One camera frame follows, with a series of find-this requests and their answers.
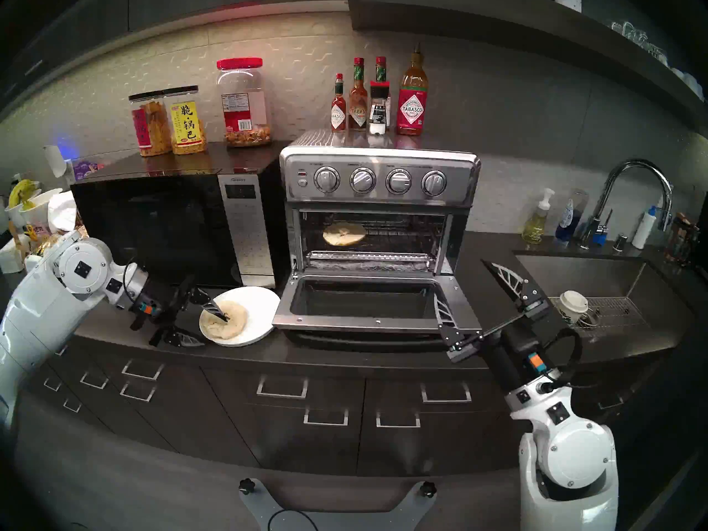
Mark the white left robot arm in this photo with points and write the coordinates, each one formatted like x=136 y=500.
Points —
x=83 y=270

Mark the glass toaster oven door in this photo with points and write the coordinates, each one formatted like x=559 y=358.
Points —
x=359 y=325

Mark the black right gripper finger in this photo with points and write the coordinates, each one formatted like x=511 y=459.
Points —
x=530 y=306
x=462 y=343

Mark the small white paper bag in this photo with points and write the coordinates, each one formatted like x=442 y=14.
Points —
x=10 y=259
x=32 y=261

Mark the chrome gooseneck faucet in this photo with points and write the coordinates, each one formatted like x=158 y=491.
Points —
x=592 y=228

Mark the yellow banana bunch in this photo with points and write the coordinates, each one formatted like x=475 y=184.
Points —
x=21 y=191

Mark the medium Tabasco sauce bottle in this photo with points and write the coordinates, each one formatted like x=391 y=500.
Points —
x=358 y=112

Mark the blue dish soap bottle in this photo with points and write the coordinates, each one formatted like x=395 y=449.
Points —
x=564 y=228

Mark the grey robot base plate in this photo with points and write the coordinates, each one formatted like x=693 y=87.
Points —
x=260 y=513

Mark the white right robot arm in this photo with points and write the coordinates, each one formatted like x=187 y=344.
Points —
x=575 y=458

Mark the black base knob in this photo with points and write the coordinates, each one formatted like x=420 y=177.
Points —
x=246 y=486
x=427 y=489

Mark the black countertop appliance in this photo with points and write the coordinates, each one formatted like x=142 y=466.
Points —
x=703 y=237

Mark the small Tabasco sauce bottle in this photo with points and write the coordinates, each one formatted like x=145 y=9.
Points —
x=338 y=118

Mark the tall clear tumbler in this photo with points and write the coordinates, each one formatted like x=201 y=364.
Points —
x=581 y=199

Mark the dark glass french press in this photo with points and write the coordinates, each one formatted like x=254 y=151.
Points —
x=690 y=245

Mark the dark crusted bagel half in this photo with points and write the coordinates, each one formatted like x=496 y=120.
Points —
x=235 y=322

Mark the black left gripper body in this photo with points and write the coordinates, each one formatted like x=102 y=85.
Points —
x=166 y=306

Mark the small chrome sink cap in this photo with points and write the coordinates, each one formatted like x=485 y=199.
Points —
x=620 y=242

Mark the dark lower cabinet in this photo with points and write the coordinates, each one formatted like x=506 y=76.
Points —
x=332 y=452

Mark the white crumpled paper bag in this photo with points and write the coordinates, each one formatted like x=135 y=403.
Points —
x=62 y=212

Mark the clear drinking glass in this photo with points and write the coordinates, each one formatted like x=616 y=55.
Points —
x=615 y=26
x=655 y=51
x=629 y=31

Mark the yellow label snack jar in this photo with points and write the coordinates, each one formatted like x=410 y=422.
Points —
x=187 y=123

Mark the green neck Tabasco bottle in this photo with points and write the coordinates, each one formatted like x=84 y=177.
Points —
x=380 y=69

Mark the white bottle blue cap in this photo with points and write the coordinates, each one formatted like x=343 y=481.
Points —
x=643 y=231

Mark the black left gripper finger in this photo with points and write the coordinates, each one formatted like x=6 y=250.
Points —
x=203 y=298
x=181 y=337

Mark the dark open wall shelf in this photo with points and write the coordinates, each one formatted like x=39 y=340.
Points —
x=498 y=21

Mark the stainless steel sink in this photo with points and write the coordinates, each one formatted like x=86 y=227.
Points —
x=586 y=272

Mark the silver oven control knob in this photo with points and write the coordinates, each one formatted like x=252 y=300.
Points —
x=363 y=180
x=327 y=180
x=434 y=183
x=399 y=181

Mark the pale crusted bagel half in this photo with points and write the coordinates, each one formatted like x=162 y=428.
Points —
x=344 y=235

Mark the bagged bread loaf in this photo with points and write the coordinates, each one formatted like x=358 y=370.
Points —
x=50 y=239

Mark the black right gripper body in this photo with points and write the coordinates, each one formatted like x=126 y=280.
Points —
x=514 y=358

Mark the paper coffee cup white lid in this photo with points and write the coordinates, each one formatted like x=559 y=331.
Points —
x=573 y=303

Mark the large Tabasco sriracha bottle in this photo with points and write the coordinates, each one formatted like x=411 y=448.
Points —
x=411 y=109

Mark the clear jar red lid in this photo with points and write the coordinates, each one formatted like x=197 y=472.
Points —
x=243 y=107

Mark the stainless steel toaster oven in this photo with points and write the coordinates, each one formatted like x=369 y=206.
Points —
x=462 y=176

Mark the white mug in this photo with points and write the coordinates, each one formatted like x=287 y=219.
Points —
x=678 y=73
x=695 y=86

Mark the red label snack jar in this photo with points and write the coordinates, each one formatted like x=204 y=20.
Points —
x=149 y=129

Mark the copper lidded jar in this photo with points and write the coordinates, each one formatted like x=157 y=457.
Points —
x=676 y=237

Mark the yellow liquid soap dispenser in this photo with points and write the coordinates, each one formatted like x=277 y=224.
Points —
x=535 y=228

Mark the round white plate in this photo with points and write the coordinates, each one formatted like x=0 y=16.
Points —
x=260 y=303

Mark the foil covered oven tray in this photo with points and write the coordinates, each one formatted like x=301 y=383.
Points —
x=376 y=265

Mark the small blue sponge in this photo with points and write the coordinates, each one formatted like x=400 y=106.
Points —
x=599 y=238

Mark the black microwave oven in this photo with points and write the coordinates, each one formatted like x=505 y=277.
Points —
x=166 y=225

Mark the purple snack packet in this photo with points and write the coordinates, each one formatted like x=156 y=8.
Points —
x=86 y=169

